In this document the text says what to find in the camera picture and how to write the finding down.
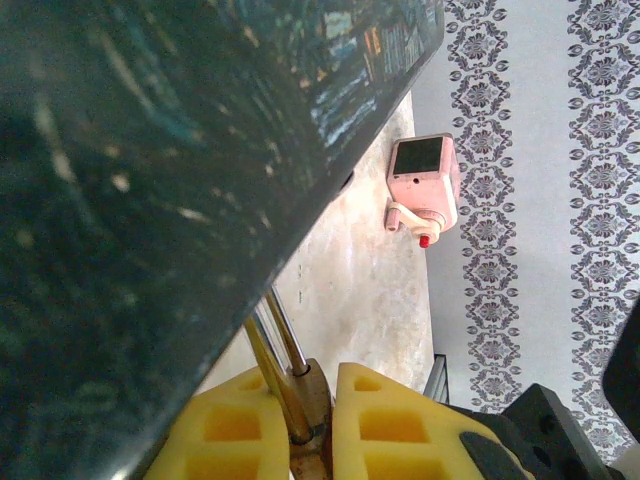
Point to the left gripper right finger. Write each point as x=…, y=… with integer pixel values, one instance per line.
x=390, y=400

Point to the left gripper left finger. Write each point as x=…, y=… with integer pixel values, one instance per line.
x=225, y=400

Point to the small brass padlock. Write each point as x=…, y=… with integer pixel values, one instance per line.
x=305, y=400

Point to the starry night tin box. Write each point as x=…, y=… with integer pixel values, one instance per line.
x=125, y=200

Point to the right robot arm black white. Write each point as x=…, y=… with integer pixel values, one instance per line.
x=625, y=360

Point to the pink pencil sharpener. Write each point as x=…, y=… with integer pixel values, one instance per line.
x=420, y=195

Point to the aluminium side rail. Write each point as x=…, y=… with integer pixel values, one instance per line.
x=437, y=380

